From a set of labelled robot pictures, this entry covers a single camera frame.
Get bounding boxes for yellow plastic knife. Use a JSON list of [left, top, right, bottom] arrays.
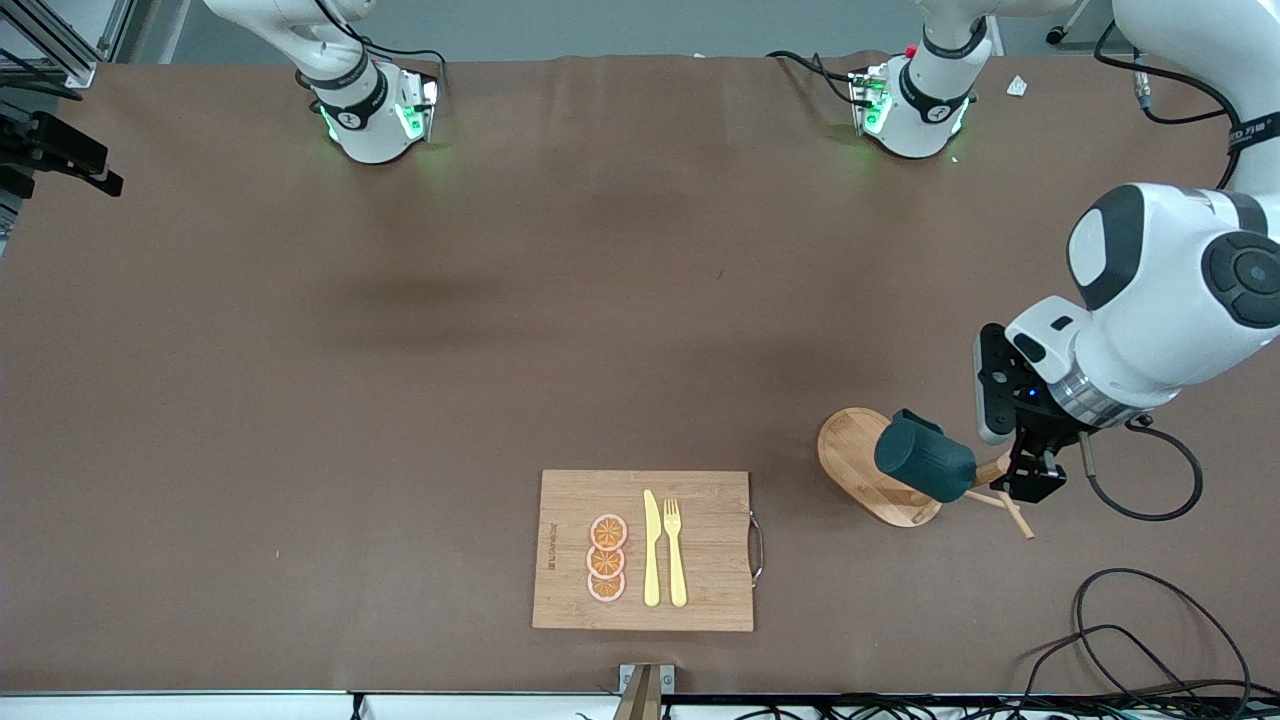
[[643, 489, 662, 608]]

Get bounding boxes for aluminium frame profile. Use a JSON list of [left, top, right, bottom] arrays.
[[0, 0, 136, 89]]

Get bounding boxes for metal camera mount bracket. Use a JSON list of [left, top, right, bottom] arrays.
[[618, 663, 676, 720]]

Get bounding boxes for wooden mug tree stand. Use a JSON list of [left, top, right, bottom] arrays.
[[817, 407, 1036, 541]]

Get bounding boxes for black caster wheel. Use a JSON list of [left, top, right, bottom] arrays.
[[1045, 0, 1091, 46]]

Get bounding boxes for yellow plastic fork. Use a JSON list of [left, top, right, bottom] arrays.
[[663, 498, 689, 609]]

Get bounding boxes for black base cable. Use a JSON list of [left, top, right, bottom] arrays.
[[765, 50, 866, 106], [355, 38, 448, 96]]

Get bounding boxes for black looped floor cable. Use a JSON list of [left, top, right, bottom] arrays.
[[1073, 568, 1253, 701], [1020, 625, 1201, 701]]

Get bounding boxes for bamboo cutting board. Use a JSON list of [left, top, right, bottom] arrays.
[[531, 469, 767, 633]]

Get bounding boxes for dark green mug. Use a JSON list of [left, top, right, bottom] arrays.
[[874, 408, 977, 504]]

